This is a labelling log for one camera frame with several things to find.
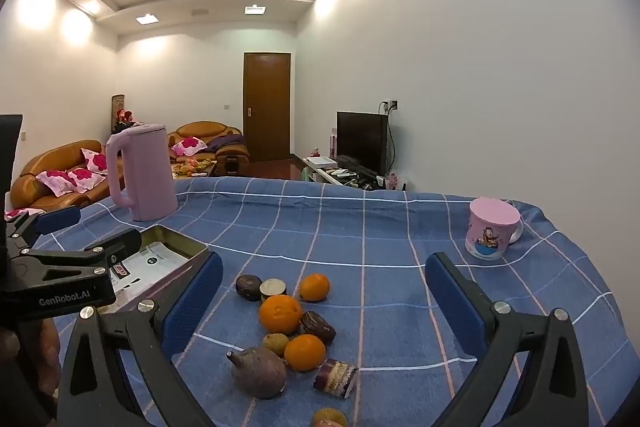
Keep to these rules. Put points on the pink cartoon mug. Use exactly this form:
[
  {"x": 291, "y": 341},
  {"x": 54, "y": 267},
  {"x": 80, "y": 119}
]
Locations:
[{"x": 492, "y": 229}]

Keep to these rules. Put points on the wall power outlet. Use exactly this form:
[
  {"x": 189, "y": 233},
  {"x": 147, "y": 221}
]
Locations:
[{"x": 390, "y": 105}]

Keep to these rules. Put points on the dark brown water chestnut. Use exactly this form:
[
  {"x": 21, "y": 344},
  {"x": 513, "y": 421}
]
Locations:
[
  {"x": 317, "y": 327},
  {"x": 248, "y": 287}
]

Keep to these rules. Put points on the small brown kiwi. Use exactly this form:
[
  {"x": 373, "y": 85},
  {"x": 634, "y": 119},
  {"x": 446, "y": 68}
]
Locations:
[
  {"x": 276, "y": 344},
  {"x": 330, "y": 418}
]

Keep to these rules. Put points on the halved water chestnut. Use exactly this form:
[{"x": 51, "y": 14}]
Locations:
[{"x": 272, "y": 288}]

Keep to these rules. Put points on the white paper packet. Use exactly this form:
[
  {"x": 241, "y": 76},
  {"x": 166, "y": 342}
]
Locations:
[{"x": 150, "y": 262}]

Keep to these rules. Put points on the coffee table with fruit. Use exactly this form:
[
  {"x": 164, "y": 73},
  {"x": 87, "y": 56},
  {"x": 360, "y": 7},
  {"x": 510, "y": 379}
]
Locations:
[{"x": 192, "y": 168}]

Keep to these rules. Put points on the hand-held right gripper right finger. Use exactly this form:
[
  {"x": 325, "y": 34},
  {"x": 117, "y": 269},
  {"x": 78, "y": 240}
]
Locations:
[{"x": 455, "y": 302}]

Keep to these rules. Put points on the purple blanket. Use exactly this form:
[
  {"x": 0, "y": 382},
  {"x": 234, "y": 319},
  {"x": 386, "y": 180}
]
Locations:
[{"x": 227, "y": 141}]

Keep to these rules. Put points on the black television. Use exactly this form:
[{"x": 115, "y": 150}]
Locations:
[{"x": 361, "y": 142}]

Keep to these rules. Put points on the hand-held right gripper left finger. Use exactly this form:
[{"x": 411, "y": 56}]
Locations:
[{"x": 195, "y": 302}]

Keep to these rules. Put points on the person's left hand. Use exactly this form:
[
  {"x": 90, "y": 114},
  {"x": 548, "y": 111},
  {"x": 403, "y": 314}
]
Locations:
[{"x": 47, "y": 347}]

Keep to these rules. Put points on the flat white box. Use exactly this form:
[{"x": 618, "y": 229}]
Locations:
[{"x": 320, "y": 161}]

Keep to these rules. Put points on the red flower decoration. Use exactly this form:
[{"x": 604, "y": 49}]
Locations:
[{"x": 125, "y": 116}]

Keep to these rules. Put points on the long orange leather sofa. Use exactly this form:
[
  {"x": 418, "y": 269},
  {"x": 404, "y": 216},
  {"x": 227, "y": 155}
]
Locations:
[{"x": 50, "y": 157}]

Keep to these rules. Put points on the purple root vegetable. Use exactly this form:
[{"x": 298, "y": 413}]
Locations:
[{"x": 257, "y": 371}]

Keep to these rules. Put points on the white television stand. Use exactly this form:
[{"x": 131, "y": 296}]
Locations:
[{"x": 325, "y": 174}]

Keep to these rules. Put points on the short orange leather sofa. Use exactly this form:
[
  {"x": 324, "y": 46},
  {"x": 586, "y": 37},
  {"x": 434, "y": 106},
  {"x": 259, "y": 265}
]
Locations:
[{"x": 200, "y": 129}]

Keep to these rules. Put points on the tall pink box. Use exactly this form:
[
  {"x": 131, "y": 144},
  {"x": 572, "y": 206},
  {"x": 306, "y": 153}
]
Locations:
[{"x": 332, "y": 142}]

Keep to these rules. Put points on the blue plaid tablecloth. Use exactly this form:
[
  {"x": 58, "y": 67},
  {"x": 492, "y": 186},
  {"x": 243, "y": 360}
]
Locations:
[{"x": 350, "y": 227}]

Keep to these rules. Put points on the pink electric kettle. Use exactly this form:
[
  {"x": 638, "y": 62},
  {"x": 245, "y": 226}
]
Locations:
[{"x": 145, "y": 172}]

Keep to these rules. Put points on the large orange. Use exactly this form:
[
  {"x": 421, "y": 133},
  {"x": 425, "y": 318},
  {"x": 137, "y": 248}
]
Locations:
[{"x": 280, "y": 313}]

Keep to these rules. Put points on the pink tin box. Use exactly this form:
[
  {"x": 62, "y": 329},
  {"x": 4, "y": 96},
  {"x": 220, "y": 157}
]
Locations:
[{"x": 185, "y": 243}]

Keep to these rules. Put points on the small orange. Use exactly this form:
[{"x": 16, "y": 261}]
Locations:
[
  {"x": 315, "y": 287},
  {"x": 304, "y": 352}
]

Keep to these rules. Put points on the square recessed ceiling light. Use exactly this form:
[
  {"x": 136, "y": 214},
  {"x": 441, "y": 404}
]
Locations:
[
  {"x": 254, "y": 10},
  {"x": 146, "y": 19}
]

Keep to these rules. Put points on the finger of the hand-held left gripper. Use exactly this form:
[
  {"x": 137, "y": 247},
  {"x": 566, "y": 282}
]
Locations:
[
  {"x": 120, "y": 244},
  {"x": 60, "y": 219}
]

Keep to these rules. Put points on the hanging wall scroll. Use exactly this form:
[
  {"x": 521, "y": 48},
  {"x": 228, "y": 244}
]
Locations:
[{"x": 117, "y": 104}]

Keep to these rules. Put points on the pink floral cushion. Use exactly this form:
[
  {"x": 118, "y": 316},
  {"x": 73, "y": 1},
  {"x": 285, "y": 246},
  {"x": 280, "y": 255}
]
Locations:
[
  {"x": 57, "y": 181},
  {"x": 17, "y": 213},
  {"x": 187, "y": 146},
  {"x": 87, "y": 178},
  {"x": 95, "y": 159}
]

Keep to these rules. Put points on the brown wooden door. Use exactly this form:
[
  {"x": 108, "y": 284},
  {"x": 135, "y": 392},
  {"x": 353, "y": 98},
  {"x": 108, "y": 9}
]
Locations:
[{"x": 266, "y": 107}]

